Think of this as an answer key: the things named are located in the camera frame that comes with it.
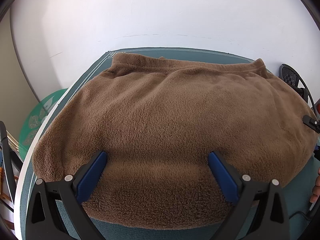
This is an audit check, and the brown fleece sweater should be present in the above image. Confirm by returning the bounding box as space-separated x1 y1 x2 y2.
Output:
32 53 317 229

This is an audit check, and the person's hand at right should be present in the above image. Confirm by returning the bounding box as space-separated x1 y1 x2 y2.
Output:
309 168 320 203

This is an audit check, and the white round table edge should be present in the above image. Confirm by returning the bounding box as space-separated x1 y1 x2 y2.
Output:
14 88 71 239

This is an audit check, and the teal table mat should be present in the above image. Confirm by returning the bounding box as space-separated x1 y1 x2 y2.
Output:
18 47 320 240

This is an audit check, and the black chair at left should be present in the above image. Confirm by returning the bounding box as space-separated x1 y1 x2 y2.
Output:
1 121 23 204

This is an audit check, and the green flower pattern disc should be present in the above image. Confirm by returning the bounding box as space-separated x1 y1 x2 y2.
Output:
18 88 67 159

